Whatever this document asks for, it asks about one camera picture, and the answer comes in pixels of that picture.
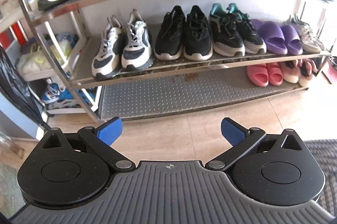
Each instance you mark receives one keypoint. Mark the pink fluffy slipper right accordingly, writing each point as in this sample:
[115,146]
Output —
[307,70]

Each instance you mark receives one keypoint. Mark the pink fluffy slipper left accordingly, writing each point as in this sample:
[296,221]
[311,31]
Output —
[290,71]

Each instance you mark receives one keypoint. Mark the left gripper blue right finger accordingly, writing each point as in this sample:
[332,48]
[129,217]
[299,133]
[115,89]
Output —
[233,132]

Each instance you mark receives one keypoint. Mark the pink fluffy slipper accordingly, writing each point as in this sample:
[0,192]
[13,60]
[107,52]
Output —
[307,70]
[290,71]

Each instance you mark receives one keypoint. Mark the pink bathroom scale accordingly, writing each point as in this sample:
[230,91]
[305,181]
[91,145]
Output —
[330,73]

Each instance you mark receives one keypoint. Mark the blue items behind rack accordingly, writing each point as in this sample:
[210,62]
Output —
[64,72]

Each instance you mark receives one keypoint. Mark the metal perforated shoe rack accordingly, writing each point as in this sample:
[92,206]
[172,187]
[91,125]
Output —
[95,43]

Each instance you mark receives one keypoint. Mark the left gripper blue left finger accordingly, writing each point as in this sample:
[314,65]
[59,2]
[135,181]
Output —
[109,131]

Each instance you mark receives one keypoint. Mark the white storage shelf unit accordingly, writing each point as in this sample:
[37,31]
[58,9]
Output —
[34,66]

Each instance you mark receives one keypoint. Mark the grey white running sneaker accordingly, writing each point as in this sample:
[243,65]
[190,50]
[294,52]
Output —
[306,34]

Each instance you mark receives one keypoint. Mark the purple slide slipper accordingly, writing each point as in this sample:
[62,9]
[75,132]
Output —
[272,35]
[292,40]

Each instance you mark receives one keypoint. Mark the black teal running sneaker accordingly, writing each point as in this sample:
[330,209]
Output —
[253,42]

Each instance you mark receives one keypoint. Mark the pink slide slipper right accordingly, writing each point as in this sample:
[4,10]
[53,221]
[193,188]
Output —
[274,73]

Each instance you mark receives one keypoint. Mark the pink slide slipper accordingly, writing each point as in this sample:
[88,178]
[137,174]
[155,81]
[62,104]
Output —
[274,73]
[258,75]

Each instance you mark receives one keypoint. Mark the pink slide slipper left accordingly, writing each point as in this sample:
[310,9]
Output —
[258,75]

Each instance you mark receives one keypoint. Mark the black sneaker white sole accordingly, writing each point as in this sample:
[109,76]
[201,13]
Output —
[168,45]

